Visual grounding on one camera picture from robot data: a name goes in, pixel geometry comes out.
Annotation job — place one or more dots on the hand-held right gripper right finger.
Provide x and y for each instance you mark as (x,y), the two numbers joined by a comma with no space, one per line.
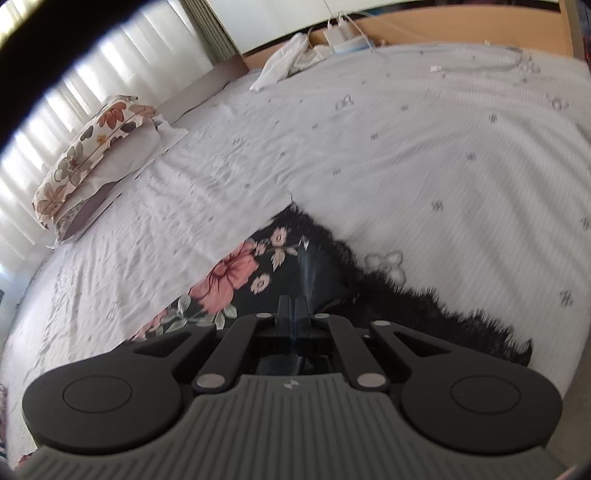
(300,319)

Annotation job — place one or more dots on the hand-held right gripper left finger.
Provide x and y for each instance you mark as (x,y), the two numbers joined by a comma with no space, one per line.
(284,319)

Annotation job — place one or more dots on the black floral pants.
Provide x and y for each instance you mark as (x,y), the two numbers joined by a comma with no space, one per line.
(240,272)

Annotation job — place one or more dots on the white patterned bed sheet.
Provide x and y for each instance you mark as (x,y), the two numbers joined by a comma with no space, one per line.
(369,161)

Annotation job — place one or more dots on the mauve pillow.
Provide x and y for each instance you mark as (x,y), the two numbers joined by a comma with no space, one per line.
(81,217)

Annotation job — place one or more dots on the white pillow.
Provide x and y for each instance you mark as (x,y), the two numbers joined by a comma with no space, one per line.
(127,152)

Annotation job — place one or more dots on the white crumpled cloth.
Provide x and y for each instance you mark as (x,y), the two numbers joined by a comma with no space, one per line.
(281,60)

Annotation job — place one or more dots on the floral pillow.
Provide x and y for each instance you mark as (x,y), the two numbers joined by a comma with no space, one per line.
(87,147)

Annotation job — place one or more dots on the white power strip with chargers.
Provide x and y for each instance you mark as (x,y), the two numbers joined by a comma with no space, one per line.
(336,34)

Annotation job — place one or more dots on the white sheer curtain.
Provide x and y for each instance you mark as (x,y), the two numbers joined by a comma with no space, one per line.
(138,60)

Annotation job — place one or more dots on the green curtain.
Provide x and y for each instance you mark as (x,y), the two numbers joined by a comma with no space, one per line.
(212,27)

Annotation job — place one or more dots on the wooden bed frame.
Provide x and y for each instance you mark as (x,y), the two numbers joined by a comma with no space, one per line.
(461,27)

